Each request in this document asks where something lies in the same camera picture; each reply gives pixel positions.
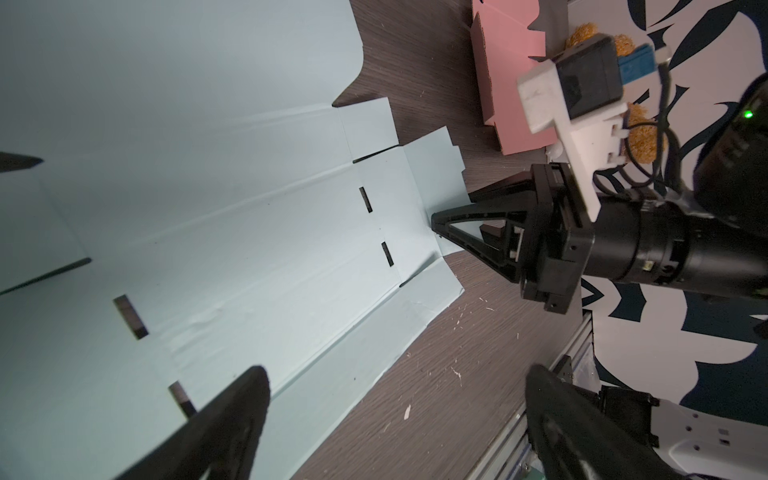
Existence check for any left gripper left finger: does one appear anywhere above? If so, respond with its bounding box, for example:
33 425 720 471
119 366 270 479

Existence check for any light blue paper box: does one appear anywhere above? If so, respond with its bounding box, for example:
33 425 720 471
1 1 467 479

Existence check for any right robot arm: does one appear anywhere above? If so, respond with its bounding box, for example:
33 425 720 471
431 76 767 314

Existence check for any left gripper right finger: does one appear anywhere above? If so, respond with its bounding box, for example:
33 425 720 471
525 364 682 479

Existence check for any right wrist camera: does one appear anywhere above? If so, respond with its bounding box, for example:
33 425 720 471
517 34 656 221

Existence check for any pink flat paper box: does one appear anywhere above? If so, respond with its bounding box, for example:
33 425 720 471
470 0 557 155

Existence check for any brown teddy bear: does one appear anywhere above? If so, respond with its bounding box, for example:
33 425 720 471
566 23 657 165

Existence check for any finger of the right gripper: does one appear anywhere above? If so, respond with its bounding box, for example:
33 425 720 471
431 205 522 283
469 170 534 203

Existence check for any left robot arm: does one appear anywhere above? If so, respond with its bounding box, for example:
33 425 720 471
121 365 767 479

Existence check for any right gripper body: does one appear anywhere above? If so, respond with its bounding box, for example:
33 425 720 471
506 163 594 314

